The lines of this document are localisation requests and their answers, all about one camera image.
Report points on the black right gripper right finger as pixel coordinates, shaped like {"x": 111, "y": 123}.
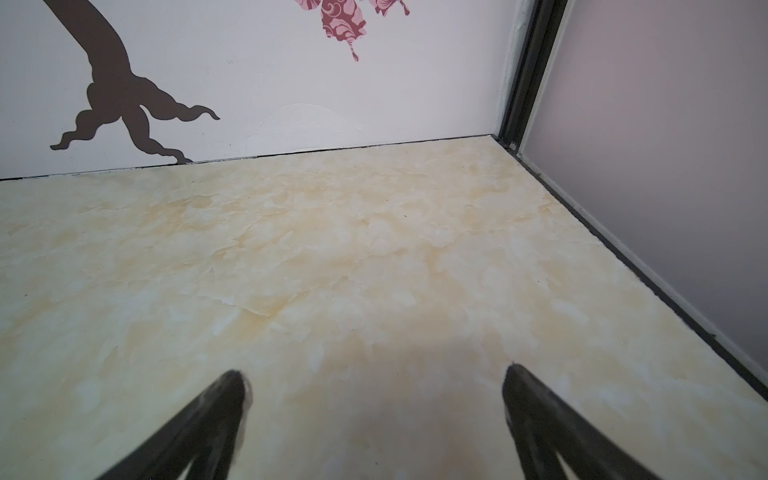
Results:
{"x": 549, "y": 435}

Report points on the black corner frame post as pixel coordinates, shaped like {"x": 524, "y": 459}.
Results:
{"x": 541, "y": 25}

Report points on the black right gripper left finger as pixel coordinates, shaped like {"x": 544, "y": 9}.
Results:
{"x": 197, "y": 443}

